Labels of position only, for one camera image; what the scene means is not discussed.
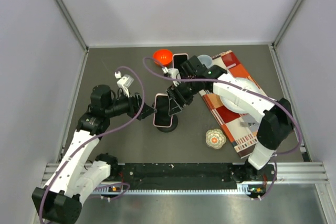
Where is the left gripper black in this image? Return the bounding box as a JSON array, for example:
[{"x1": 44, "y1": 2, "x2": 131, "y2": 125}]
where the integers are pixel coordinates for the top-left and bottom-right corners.
[{"x1": 105, "y1": 87, "x2": 156, "y2": 120}]

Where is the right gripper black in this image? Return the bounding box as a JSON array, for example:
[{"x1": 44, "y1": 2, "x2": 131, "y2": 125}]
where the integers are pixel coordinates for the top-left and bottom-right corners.
[{"x1": 166, "y1": 77, "x2": 201, "y2": 116}]

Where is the black round-base phone stand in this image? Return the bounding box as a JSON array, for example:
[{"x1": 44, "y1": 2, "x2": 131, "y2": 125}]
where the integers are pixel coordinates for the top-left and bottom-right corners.
[{"x1": 156, "y1": 115, "x2": 179, "y2": 133}]

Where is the phone with pink case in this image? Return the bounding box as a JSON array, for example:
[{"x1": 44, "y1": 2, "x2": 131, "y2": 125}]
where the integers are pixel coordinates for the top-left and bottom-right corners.
[{"x1": 172, "y1": 54, "x2": 188, "y2": 71}]

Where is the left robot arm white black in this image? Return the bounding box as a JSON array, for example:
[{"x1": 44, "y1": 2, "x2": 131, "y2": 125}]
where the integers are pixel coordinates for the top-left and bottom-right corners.
[{"x1": 32, "y1": 84, "x2": 156, "y2": 223}]

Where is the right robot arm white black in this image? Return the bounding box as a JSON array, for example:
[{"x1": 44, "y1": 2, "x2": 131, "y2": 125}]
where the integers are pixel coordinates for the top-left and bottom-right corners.
[{"x1": 162, "y1": 56, "x2": 294, "y2": 180}]

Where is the floral patterned small dish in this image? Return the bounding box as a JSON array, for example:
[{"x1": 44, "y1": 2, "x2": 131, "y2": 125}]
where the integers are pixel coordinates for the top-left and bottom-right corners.
[{"x1": 205, "y1": 129, "x2": 227, "y2": 150}]

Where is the orange plastic bowl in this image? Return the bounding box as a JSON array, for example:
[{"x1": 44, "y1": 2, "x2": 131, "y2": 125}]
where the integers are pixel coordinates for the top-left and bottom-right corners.
[{"x1": 153, "y1": 49, "x2": 173, "y2": 66}]

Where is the light blue mug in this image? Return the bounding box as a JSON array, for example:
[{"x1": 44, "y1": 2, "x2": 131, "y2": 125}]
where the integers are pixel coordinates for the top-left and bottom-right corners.
[{"x1": 197, "y1": 55, "x2": 213, "y2": 68}]

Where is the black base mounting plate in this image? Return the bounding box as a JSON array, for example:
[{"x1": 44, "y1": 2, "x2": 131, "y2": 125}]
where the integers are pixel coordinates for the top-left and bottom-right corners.
[{"x1": 104, "y1": 163, "x2": 253, "y2": 190}]

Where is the patterned orange placemat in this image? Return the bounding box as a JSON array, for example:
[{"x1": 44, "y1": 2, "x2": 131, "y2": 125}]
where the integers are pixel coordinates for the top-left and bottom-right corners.
[{"x1": 199, "y1": 50, "x2": 265, "y2": 158}]

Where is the pink plastic utensil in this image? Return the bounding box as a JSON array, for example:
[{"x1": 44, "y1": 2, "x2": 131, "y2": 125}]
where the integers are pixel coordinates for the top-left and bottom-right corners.
[{"x1": 227, "y1": 63, "x2": 236, "y2": 69}]

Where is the white paper plate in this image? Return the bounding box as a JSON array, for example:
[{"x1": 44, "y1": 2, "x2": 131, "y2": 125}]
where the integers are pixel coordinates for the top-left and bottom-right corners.
[{"x1": 219, "y1": 78, "x2": 262, "y2": 114}]

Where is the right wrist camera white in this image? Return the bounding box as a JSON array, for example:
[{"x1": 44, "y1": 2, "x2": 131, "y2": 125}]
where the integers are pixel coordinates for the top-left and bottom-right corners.
[{"x1": 162, "y1": 67, "x2": 181, "y2": 79}]

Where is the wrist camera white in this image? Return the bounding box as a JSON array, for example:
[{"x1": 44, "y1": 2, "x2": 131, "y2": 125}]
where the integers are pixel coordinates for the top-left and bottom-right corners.
[
  {"x1": 114, "y1": 71, "x2": 134, "y2": 98},
  {"x1": 162, "y1": 67, "x2": 181, "y2": 79}
]

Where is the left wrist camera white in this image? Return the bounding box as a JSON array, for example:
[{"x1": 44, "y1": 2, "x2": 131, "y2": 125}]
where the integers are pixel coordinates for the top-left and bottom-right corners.
[{"x1": 114, "y1": 71, "x2": 134, "y2": 98}]

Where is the grey slotted cable duct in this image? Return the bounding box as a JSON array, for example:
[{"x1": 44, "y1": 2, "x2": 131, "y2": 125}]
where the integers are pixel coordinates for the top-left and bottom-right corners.
[{"x1": 94, "y1": 183, "x2": 266, "y2": 195}]

